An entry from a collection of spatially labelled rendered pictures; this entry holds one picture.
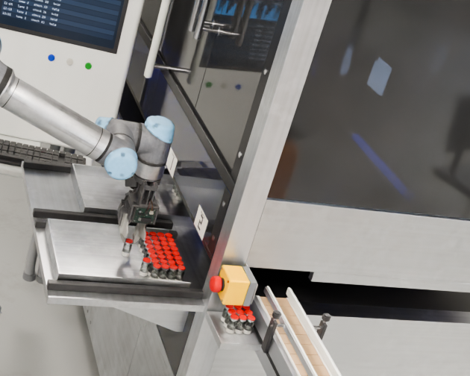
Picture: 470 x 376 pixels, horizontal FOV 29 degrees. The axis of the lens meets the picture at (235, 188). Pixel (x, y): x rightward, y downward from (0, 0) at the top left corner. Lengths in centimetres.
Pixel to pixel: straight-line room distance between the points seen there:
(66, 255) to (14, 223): 185
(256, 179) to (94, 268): 50
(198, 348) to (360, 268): 47
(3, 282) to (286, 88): 204
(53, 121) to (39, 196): 61
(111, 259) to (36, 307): 133
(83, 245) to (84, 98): 75
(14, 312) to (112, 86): 108
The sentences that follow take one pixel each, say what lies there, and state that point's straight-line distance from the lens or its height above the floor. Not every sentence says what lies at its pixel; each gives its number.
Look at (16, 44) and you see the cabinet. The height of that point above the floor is 113.
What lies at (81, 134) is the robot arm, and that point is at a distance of 207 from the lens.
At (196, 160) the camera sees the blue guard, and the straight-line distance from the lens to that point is 248.
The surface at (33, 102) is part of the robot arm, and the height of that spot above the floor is 134.
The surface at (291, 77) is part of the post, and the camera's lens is 205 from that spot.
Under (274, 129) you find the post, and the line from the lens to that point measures 209.
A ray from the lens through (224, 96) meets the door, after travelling 237.
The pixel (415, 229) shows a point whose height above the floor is 117.
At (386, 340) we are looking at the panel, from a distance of 261.
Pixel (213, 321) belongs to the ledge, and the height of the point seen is 88.
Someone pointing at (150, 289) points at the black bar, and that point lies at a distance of 229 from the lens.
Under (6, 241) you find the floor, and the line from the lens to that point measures 408.
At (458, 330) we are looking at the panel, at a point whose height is 85.
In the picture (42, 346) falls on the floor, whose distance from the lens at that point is 351.
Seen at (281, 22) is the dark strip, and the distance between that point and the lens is 209.
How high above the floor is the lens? 213
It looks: 25 degrees down
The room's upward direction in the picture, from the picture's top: 17 degrees clockwise
